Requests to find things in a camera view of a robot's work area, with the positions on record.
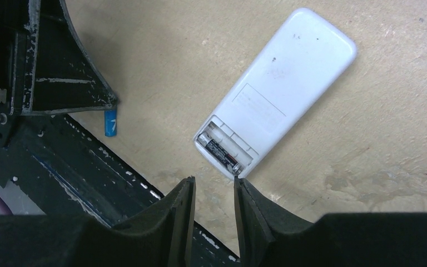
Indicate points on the blue AAA battery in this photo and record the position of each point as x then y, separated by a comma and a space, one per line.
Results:
110, 123

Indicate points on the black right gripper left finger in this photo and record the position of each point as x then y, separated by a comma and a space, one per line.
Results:
160, 235

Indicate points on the black AAA battery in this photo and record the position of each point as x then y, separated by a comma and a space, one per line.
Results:
220, 154

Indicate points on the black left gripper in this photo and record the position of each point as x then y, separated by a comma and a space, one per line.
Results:
44, 67

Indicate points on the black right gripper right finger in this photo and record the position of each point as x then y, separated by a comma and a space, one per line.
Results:
269, 235

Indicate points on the white remote control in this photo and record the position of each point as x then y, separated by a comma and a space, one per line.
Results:
299, 63

